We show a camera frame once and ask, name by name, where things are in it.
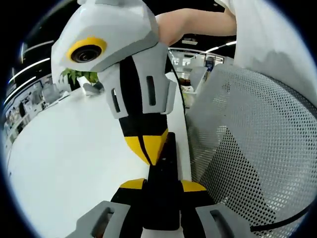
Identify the potted green plant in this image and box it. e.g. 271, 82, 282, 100
60, 68, 106, 96

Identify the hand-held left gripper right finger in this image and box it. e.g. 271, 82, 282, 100
178, 179, 251, 238

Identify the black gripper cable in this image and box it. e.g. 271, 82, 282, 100
168, 56, 189, 115
249, 205, 312, 233

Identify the black remote control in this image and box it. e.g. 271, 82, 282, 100
141, 132, 183, 231

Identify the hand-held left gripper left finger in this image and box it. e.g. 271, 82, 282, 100
64, 177, 150, 238

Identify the grey mesh chair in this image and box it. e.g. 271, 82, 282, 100
187, 65, 317, 238

